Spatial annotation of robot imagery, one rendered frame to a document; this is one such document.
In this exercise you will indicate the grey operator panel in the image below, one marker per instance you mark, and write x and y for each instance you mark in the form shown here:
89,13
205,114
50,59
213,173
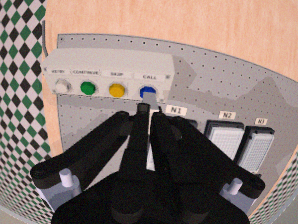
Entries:
107,73

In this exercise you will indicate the grey base plate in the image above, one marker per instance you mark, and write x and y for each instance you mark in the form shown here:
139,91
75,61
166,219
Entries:
205,82

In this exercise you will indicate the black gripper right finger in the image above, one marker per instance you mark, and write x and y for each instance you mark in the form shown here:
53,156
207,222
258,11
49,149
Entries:
213,167

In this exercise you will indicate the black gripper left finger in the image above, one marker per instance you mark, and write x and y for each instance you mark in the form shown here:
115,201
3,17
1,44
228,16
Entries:
66,175

